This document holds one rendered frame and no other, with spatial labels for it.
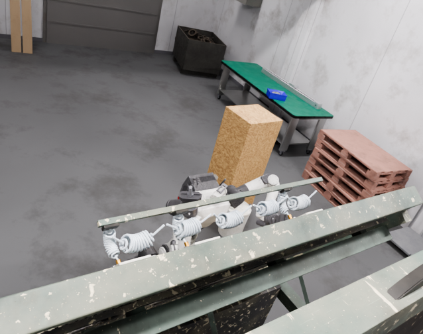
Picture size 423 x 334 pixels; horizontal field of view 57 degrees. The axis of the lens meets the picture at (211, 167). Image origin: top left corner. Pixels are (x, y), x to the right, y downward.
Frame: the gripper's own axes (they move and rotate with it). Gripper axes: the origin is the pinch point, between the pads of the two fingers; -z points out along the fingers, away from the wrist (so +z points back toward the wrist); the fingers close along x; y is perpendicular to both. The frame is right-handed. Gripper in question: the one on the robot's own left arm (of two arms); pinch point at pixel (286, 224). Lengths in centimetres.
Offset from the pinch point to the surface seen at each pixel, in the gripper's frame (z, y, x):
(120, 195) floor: 255, 32, 29
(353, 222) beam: -75, 29, -14
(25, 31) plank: 655, 168, -201
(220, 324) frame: 21, 16, 74
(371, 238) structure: -56, -8, -7
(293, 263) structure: -63, 46, 9
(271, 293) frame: 21, -20, 52
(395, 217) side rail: -57, -22, -20
